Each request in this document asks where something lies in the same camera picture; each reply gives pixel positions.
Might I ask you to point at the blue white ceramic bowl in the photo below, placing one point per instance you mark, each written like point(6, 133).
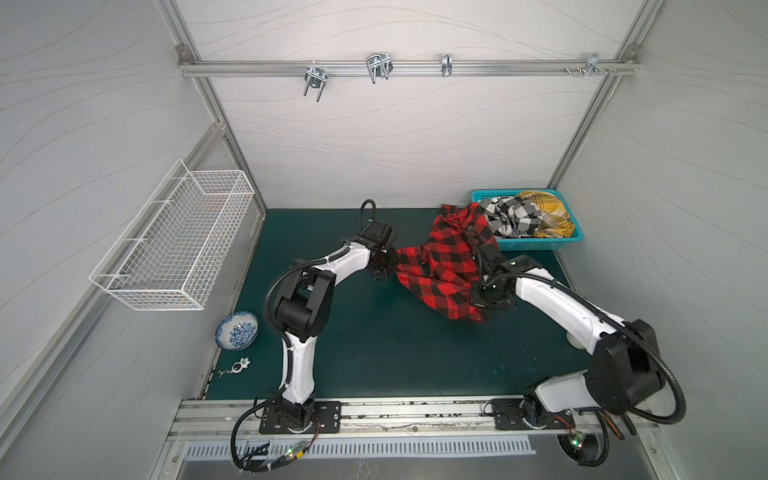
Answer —
point(237, 331)

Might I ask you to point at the black mounting plate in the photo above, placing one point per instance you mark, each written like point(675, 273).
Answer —
point(283, 417)
point(507, 414)

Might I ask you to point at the yellow plaid shirt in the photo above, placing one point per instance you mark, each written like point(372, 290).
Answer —
point(556, 221)

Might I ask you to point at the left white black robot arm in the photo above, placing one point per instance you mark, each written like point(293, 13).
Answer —
point(298, 306)

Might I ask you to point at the metal bracket with bolts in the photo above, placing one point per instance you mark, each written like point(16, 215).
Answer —
point(591, 67)

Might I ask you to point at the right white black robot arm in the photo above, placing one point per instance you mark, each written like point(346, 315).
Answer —
point(625, 374)

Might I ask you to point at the white slotted cable duct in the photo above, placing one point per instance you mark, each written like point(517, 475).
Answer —
point(389, 447)

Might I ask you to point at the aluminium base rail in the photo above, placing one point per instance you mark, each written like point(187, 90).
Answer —
point(360, 417)

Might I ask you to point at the orange black pliers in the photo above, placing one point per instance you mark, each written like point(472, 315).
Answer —
point(621, 426)

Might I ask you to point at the aluminium cross rail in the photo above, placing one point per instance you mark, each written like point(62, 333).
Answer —
point(401, 68)

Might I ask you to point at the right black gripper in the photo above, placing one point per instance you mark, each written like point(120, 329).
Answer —
point(485, 264)

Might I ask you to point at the metal U-bolt clamp middle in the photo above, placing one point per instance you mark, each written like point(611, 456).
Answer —
point(379, 65)

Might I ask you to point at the metal u-bolt clamp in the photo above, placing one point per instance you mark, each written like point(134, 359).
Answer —
point(315, 79)
point(379, 65)

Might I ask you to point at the metal U-bolt clamp left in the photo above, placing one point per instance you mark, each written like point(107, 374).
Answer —
point(315, 79)

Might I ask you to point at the small metal ring clamp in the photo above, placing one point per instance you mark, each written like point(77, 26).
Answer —
point(446, 65)

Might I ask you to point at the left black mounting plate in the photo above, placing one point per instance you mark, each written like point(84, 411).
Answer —
point(283, 417)

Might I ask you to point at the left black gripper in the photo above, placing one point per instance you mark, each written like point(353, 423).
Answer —
point(394, 259)

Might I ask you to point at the black white plaid shirt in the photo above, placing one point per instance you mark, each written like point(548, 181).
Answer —
point(510, 217)

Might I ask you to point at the small metal clamp piece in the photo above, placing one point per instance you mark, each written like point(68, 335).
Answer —
point(236, 368)

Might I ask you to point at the red black plaid shirt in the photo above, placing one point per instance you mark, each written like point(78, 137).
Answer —
point(440, 273)

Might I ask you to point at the beige cylinder object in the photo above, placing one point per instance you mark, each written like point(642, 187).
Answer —
point(574, 341)

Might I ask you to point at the teal plastic basket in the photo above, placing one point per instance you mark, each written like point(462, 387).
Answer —
point(528, 243)

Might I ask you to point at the white wire basket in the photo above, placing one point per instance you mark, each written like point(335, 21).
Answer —
point(171, 252)

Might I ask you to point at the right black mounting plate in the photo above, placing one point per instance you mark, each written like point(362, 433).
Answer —
point(507, 414)

